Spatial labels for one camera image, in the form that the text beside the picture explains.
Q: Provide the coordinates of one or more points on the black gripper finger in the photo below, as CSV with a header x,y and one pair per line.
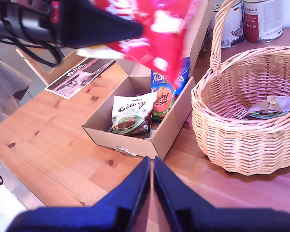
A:
x,y
174,198
133,198
91,26

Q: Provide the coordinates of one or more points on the red chocolate bunnies bag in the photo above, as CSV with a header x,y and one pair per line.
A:
x,y
159,43

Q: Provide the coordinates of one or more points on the white green Galaxy egg bag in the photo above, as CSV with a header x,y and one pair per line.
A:
x,y
263,114
130,116

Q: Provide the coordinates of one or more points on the blue Terry's orange egg bag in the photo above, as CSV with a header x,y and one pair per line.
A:
x,y
164,104

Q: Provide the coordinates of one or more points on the open brown cardboard box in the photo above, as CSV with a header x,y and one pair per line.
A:
x,y
135,145

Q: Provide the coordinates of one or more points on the black pink printed leaflet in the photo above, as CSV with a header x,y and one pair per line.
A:
x,y
75,79

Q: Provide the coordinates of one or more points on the light wooden board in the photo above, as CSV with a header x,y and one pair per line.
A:
x,y
42,72

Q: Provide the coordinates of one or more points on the grey fabric seat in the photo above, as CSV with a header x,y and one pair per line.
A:
x,y
4,84

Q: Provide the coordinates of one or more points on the white flat board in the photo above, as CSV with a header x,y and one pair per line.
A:
x,y
2,210

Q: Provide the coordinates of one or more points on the white label tin can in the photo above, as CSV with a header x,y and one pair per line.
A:
x,y
232,29

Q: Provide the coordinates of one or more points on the red label tin can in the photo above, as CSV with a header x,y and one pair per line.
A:
x,y
263,21

